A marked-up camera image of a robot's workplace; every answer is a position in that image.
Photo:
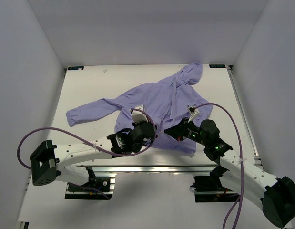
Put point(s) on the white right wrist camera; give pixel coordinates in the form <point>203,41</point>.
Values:
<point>194,112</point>

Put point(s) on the lilac zip jacket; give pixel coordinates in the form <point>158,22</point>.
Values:
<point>165,101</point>

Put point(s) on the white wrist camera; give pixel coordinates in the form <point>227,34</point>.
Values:
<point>194,112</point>
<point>138,114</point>

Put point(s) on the blue label sticker right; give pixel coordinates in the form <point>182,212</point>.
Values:
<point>217,66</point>

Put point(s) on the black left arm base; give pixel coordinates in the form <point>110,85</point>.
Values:
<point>100,189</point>

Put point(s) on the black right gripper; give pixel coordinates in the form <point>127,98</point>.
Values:
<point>178,131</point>

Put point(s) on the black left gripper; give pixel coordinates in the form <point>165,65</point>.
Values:
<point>135,124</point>

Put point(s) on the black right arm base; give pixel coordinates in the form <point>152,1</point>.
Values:
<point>209,190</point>

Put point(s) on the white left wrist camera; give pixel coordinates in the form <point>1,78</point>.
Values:
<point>138,114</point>

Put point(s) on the blue label sticker left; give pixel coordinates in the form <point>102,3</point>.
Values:
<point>75,68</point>

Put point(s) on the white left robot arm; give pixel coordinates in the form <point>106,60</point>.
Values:
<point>50,162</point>

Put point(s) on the blue label sticker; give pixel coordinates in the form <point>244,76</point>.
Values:
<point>217,66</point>
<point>75,68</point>

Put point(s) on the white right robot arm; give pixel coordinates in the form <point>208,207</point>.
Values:
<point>274,196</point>

